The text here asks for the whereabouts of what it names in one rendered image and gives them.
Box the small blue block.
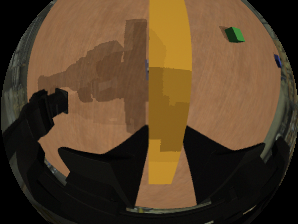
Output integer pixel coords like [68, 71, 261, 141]
[274, 55, 282, 68]

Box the yellow bar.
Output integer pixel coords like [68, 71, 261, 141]
[148, 0, 193, 185]

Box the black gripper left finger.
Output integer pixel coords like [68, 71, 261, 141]
[57, 125, 149, 209]

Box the green cube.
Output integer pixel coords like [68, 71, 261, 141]
[225, 27, 245, 43]

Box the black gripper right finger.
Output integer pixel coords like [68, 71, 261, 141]
[182, 125, 266, 205]

